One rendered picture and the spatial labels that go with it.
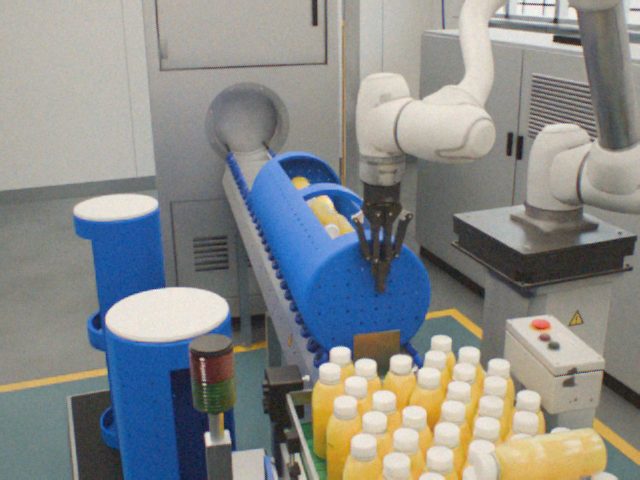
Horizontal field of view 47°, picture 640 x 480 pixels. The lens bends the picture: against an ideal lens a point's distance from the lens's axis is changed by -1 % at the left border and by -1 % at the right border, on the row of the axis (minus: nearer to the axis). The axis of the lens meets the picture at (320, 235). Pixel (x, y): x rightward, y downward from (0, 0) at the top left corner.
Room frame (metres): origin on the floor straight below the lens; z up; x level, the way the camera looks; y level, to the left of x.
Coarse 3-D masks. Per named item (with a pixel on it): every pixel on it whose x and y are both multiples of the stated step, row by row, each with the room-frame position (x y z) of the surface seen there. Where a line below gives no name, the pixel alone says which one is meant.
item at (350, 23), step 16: (352, 0) 2.91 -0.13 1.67; (352, 16) 2.91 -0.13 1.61; (352, 32) 2.91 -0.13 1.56; (352, 48) 2.91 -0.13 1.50; (352, 64) 2.91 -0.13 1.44; (352, 80) 2.91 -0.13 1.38; (352, 96) 2.91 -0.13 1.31; (352, 112) 2.91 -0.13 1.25; (352, 128) 2.91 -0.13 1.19; (352, 144) 2.91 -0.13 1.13; (352, 160) 2.91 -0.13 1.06; (352, 176) 2.91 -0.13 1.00
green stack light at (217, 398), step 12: (192, 384) 0.95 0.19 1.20; (204, 384) 0.93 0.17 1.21; (216, 384) 0.93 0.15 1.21; (228, 384) 0.94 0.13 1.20; (192, 396) 0.95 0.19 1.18; (204, 396) 0.93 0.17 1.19; (216, 396) 0.93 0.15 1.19; (228, 396) 0.94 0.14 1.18; (204, 408) 0.93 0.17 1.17; (216, 408) 0.93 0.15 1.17; (228, 408) 0.94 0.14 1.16
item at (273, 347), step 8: (272, 328) 2.40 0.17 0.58; (272, 336) 2.40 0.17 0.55; (272, 344) 2.40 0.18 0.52; (280, 344) 2.41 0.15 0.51; (272, 352) 2.40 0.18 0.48; (280, 352) 2.40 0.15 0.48; (272, 360) 2.40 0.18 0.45; (280, 360) 2.40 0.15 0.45; (272, 424) 2.40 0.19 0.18; (272, 432) 2.40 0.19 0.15; (272, 440) 2.40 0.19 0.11; (272, 448) 2.40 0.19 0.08
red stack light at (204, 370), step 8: (232, 352) 0.96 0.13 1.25; (192, 360) 0.94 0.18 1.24; (200, 360) 0.93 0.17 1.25; (208, 360) 0.93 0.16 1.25; (216, 360) 0.93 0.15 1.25; (224, 360) 0.94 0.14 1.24; (232, 360) 0.96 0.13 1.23; (192, 368) 0.94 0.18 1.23; (200, 368) 0.93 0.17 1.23; (208, 368) 0.93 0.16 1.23; (216, 368) 0.93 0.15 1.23; (224, 368) 0.94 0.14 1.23; (232, 368) 0.95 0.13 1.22; (192, 376) 0.94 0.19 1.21; (200, 376) 0.93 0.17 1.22; (208, 376) 0.93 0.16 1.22; (216, 376) 0.93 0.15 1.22; (224, 376) 0.94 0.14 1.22
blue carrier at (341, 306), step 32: (288, 160) 2.31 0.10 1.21; (320, 160) 2.28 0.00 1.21; (256, 192) 2.20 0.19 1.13; (288, 192) 1.94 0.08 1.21; (320, 192) 1.86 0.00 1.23; (352, 192) 1.91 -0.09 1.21; (288, 224) 1.76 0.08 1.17; (320, 224) 1.62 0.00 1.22; (352, 224) 2.12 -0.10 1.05; (288, 256) 1.64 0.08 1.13; (320, 256) 1.48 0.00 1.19; (352, 256) 1.46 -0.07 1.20; (288, 288) 1.65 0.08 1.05; (320, 288) 1.45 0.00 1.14; (352, 288) 1.46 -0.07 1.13; (416, 288) 1.49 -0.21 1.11; (320, 320) 1.44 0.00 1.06; (352, 320) 1.46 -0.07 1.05; (384, 320) 1.47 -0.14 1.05; (416, 320) 1.49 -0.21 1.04; (352, 352) 1.46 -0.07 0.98
